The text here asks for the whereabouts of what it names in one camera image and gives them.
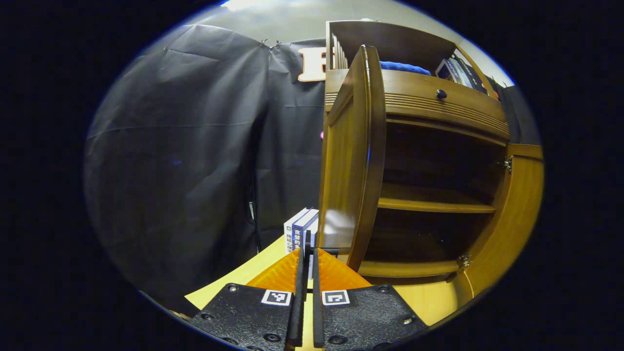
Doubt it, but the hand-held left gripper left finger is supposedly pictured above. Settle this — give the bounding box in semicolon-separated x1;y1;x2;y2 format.
188;246;309;351

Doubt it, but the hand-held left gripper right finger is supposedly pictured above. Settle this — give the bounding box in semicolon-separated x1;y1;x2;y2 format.
311;247;429;350

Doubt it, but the wooden cabinet drawer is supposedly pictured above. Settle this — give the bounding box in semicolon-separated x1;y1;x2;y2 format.
325;68;511;147

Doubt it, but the wooden inner shelf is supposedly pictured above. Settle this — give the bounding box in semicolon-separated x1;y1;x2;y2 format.
378;183;497;214

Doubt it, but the wooden cabinet door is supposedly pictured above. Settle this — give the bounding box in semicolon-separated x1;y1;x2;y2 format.
458;144;545;308
318;45;387;273

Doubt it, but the black door handle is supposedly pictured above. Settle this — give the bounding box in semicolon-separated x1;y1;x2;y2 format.
303;230;351;268

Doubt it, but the wooden double-door shoe cabinet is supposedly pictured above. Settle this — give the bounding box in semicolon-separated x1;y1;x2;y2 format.
318;19;545;317

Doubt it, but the pale grey book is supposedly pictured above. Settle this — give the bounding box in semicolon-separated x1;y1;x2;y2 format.
446;58;473;88

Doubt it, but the black book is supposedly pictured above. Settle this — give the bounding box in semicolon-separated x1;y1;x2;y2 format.
456;56;488;94

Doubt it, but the black backdrop cloth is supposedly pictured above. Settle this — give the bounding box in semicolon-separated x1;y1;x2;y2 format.
84;24;332;312
497;85;542;146

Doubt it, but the blue towel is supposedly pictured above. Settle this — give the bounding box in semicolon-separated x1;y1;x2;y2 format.
379;61;432;76

